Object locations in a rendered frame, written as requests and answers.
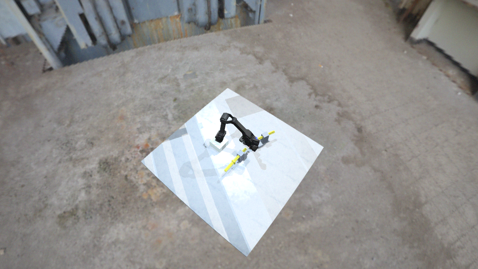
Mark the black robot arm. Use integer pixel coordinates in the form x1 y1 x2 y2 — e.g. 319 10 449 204
215 113 260 146

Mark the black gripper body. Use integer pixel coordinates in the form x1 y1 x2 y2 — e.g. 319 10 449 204
239 136 258 152

